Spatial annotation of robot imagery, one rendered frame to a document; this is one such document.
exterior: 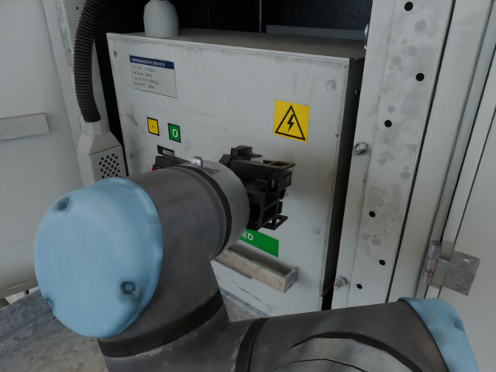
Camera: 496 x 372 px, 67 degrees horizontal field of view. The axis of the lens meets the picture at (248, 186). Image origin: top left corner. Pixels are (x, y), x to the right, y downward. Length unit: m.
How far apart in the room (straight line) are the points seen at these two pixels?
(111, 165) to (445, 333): 0.67
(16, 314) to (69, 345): 0.13
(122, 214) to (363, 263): 0.35
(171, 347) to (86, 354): 0.60
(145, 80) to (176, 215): 0.50
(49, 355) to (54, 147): 0.42
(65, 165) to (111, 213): 0.72
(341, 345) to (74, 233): 0.16
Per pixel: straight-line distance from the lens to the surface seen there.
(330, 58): 0.48
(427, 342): 0.21
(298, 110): 0.52
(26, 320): 0.94
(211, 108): 0.62
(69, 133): 0.92
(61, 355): 0.86
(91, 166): 0.76
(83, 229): 0.24
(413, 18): 0.40
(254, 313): 0.75
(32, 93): 0.90
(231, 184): 0.33
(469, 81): 0.40
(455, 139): 0.41
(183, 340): 0.26
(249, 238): 0.66
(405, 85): 0.41
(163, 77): 0.69
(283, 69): 0.52
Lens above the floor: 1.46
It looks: 27 degrees down
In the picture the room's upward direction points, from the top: straight up
